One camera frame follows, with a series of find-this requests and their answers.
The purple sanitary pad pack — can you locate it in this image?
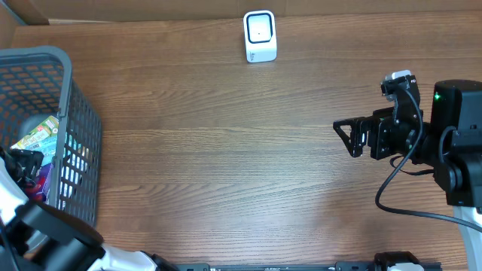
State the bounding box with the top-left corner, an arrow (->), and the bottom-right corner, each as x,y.
23,163 -> 53,202

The yellow green snack packet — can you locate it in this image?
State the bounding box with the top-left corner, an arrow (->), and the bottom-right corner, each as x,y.
11,116 -> 59,149

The mint green wipes packet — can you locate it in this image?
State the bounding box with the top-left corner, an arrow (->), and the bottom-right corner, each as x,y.
30,135 -> 57,166

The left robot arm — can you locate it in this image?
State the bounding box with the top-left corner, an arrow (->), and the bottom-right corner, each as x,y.
1,149 -> 178,271

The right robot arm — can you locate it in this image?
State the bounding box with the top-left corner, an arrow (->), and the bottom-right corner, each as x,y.
333,70 -> 481,270

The white barcode scanner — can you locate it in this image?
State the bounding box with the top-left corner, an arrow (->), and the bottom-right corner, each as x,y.
243,10 -> 277,63

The grey plastic mesh basket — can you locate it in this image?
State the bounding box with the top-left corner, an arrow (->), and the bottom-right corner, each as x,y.
1,46 -> 102,226

